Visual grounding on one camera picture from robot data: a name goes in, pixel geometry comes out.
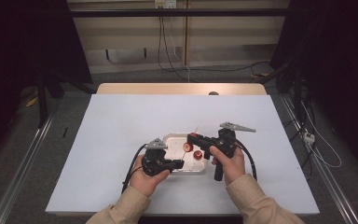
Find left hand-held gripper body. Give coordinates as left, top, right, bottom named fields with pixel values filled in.
left=142, top=137, right=171, bottom=177

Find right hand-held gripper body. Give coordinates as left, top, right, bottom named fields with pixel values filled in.
left=209, top=121, right=257, bottom=182

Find white metal-rimmed tray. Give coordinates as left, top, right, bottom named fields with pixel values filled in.
left=161, top=133, right=208, bottom=175

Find person's left hand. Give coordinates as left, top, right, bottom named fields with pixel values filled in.
left=130, top=154, right=171, bottom=198

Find person's right hand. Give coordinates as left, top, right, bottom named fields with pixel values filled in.
left=209, top=145, right=246, bottom=186

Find light wooden table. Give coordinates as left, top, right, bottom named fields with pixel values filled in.
left=96, top=82, right=268, bottom=96

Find white power strip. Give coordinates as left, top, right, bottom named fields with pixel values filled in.
left=303, top=132, right=316, bottom=146

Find black metal stand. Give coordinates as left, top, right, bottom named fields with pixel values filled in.
left=35, top=69, right=98, bottom=129

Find black horizontal bar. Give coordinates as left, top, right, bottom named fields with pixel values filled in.
left=69, top=8, right=290, bottom=18

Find dark curtain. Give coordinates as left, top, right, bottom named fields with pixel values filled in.
left=269, top=0, right=358, bottom=178
left=0, top=0, right=93, bottom=167

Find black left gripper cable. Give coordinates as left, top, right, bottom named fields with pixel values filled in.
left=121, top=143, right=149, bottom=194

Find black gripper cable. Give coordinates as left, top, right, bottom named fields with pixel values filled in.
left=233, top=138, right=258, bottom=182
left=121, top=143, right=149, bottom=194

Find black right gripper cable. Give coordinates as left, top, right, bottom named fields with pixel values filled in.
left=233, top=138, right=258, bottom=182

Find black floor cable bundle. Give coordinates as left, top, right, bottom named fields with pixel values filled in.
left=275, top=69, right=316, bottom=171

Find black hanging cables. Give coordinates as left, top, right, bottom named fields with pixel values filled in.
left=157, top=15, right=271, bottom=83

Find white hanging cable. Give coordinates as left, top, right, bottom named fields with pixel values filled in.
left=169, top=17, right=191, bottom=82

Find white floor cable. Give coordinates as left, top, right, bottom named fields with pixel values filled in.
left=301, top=101, right=343, bottom=169

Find aluminium floor rail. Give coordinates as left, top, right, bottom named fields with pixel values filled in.
left=279, top=94, right=358, bottom=224
left=0, top=115, right=55, bottom=224

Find white wall socket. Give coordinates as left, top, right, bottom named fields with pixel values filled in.
left=154, top=0, right=177, bottom=9

